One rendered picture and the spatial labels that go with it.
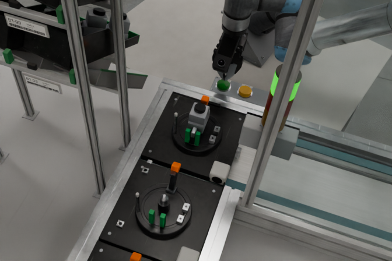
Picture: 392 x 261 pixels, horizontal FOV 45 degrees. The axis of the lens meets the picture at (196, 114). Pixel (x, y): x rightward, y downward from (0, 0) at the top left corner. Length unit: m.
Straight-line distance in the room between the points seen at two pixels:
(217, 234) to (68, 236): 0.39
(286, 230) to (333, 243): 0.12
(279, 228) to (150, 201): 0.34
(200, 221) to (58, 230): 0.38
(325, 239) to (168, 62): 0.80
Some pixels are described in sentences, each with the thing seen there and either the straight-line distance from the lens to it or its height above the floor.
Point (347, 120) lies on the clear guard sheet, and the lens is 0.92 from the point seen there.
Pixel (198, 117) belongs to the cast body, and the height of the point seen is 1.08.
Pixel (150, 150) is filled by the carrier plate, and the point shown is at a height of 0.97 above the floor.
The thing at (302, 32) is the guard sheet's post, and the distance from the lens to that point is 0.79.
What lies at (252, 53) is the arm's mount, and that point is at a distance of 1.67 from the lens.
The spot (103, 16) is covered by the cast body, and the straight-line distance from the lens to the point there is 1.20.
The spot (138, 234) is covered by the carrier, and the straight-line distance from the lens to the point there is 1.18.
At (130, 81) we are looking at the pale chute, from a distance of 1.32.
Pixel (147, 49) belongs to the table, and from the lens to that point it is 1.71.
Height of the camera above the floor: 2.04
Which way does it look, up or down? 51 degrees down
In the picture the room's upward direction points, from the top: 6 degrees clockwise
